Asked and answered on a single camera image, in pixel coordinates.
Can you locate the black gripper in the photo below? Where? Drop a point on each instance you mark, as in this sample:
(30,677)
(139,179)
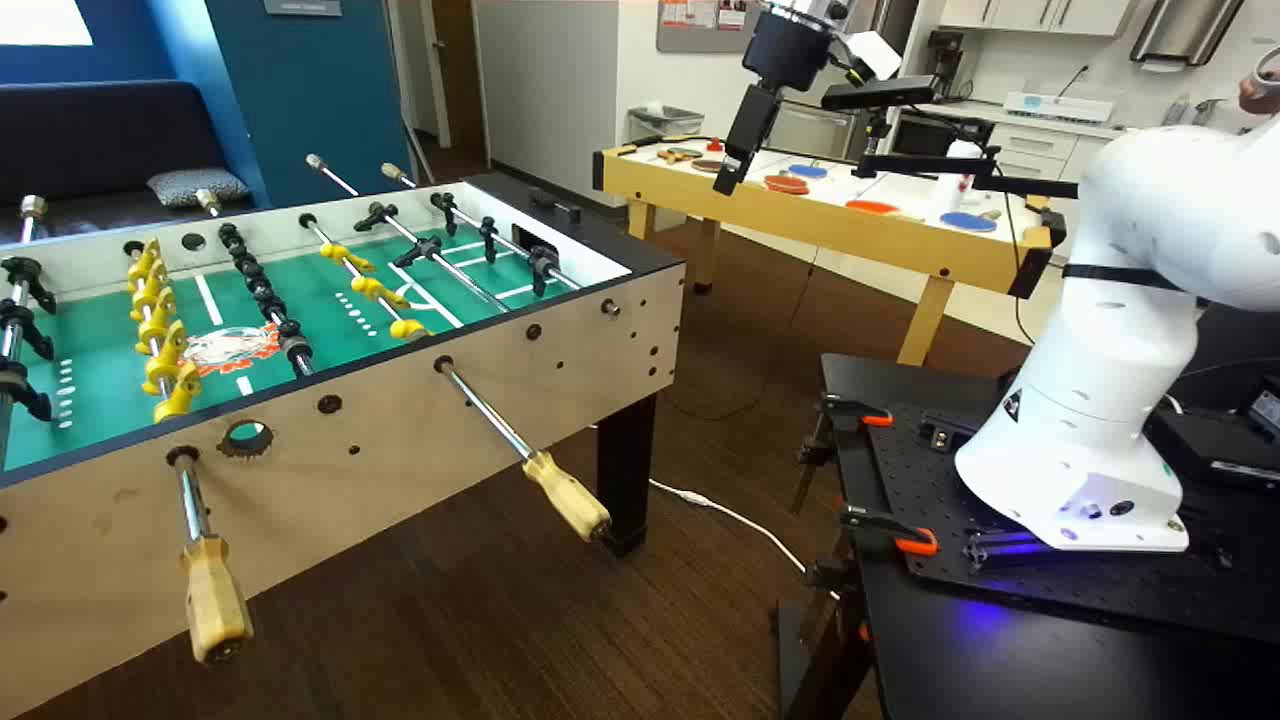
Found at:
(787,47)

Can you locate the foosball rod five yellow players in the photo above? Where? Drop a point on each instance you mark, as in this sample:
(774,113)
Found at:
(214,602)

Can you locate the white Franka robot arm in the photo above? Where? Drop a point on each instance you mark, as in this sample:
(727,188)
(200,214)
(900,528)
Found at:
(1105,400)

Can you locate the foosball rod three black players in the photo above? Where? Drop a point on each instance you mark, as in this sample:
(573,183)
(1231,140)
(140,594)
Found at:
(487,242)
(24,281)

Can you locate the foosball rod two black players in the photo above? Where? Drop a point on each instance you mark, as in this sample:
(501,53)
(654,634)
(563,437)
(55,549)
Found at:
(423,254)

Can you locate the foosball rod three yellow players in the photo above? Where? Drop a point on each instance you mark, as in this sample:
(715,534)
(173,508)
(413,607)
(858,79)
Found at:
(566,493)

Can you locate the wooden foosball table green field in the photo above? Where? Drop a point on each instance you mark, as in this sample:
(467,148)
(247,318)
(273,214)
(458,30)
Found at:
(400,443)

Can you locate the foosball rod five black players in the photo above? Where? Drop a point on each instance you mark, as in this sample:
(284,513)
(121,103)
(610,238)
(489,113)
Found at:
(266,301)

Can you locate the yellow wooden air hockey table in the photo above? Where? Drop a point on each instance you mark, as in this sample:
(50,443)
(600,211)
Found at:
(746,202)

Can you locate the red air hockey disc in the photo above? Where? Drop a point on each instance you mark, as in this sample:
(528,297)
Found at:
(787,187)

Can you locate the blue air hockey disc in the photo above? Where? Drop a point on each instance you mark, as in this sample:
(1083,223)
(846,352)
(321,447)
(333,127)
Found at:
(965,223)
(807,168)

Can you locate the stainless steel bin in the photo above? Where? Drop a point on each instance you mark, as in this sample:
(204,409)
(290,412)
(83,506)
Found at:
(815,130)

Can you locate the bulletin board with papers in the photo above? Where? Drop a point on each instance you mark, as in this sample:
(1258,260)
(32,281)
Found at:
(707,24)

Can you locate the orange air hockey disc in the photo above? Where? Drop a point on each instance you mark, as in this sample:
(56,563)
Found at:
(874,207)

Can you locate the black box appliance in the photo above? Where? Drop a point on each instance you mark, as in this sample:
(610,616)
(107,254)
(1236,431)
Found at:
(941,134)

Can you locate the dark coffee machine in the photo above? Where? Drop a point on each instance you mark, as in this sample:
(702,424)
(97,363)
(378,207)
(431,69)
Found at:
(949,61)

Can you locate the brown wooden door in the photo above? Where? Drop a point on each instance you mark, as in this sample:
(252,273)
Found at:
(461,64)

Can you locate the white kitchen counter cabinet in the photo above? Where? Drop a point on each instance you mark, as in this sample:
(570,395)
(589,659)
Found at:
(1053,145)

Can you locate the silver paper towel dispenser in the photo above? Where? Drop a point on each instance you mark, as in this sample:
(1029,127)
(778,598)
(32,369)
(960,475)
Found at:
(1181,35)

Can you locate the red kettle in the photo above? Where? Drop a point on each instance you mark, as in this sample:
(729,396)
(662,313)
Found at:
(1261,93)

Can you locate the grey cushion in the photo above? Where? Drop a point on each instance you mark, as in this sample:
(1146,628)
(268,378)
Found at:
(195,187)

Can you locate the black controller box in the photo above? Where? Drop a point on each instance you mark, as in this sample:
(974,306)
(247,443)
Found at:
(1223,447)

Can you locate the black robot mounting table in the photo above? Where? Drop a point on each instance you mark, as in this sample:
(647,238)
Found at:
(1012,665)

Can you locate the dark sofa bench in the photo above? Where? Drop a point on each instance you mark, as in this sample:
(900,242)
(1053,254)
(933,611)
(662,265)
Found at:
(95,140)

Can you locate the bright window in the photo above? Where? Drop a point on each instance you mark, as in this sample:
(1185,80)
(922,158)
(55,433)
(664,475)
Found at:
(41,22)

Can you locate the black stereo camera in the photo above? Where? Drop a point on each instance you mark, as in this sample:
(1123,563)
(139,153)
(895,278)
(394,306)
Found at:
(883,93)

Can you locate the black mount bar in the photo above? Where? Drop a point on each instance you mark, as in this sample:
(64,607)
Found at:
(1027,187)

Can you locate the white wall cabinets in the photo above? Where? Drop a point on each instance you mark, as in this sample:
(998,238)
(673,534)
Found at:
(1042,13)

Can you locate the small black bracket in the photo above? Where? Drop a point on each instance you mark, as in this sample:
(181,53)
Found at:
(947,433)

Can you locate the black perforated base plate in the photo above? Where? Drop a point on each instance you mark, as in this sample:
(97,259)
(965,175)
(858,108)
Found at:
(922,480)

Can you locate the grey wall sign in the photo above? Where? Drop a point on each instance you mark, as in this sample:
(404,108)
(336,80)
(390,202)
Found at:
(301,7)

